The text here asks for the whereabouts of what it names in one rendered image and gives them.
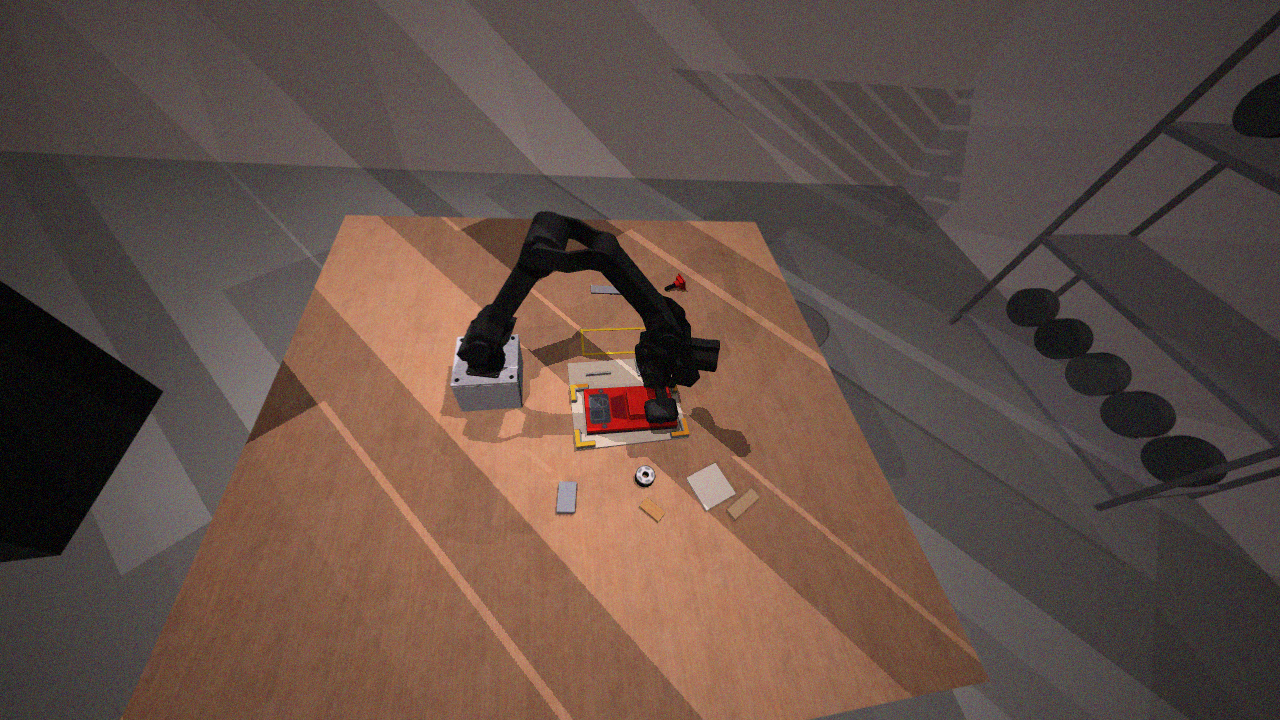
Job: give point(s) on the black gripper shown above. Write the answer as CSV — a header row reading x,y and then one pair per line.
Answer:
x,y
660,409

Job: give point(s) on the white flat square panel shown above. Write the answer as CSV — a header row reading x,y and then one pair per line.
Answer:
x,y
710,486

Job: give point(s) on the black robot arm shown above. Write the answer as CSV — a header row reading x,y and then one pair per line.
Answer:
x,y
668,333

